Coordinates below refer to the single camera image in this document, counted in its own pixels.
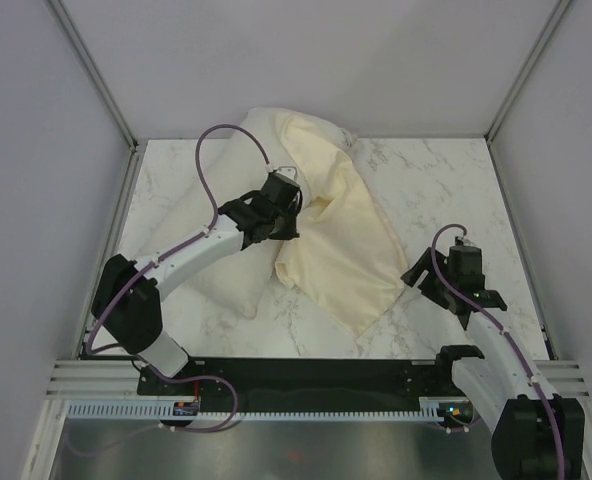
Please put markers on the aluminium frame post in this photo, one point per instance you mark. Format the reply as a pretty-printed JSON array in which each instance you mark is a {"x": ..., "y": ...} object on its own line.
[
  {"x": 552, "y": 24},
  {"x": 85, "y": 59}
]

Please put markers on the white pillow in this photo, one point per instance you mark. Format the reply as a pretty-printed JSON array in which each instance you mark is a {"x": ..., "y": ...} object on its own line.
[{"x": 249, "y": 188}]

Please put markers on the white slotted cable duct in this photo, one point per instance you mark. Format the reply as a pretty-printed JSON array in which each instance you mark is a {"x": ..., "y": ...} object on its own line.
[{"x": 167, "y": 410}]

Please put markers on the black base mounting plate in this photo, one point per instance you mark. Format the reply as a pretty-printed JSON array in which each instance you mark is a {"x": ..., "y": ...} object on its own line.
[{"x": 306, "y": 384}]

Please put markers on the cream yellow pillowcase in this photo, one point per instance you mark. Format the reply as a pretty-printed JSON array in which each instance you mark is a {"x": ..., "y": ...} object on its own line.
[{"x": 347, "y": 258}]

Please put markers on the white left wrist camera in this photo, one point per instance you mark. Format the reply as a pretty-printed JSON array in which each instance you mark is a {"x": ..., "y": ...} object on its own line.
[{"x": 290, "y": 172}]

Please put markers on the aluminium front rail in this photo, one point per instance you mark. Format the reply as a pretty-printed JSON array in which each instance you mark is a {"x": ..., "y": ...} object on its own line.
[{"x": 93, "y": 379}]

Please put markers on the left aluminium frame post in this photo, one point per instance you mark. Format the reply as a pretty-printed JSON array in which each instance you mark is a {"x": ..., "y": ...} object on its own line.
[{"x": 85, "y": 59}]

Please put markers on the right aluminium frame post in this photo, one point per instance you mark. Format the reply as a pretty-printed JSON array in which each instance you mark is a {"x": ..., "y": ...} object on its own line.
[{"x": 552, "y": 24}]

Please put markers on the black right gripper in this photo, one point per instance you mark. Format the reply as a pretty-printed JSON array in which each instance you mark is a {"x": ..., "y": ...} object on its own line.
[{"x": 430, "y": 292}]

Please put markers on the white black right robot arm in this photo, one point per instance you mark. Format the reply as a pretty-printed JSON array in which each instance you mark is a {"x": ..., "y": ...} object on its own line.
[{"x": 536, "y": 433}]

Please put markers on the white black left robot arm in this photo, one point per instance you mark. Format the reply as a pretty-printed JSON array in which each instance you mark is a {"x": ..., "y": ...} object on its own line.
[{"x": 127, "y": 301}]

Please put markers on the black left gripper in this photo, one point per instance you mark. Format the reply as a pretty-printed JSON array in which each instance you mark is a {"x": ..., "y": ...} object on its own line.
[{"x": 290, "y": 231}]

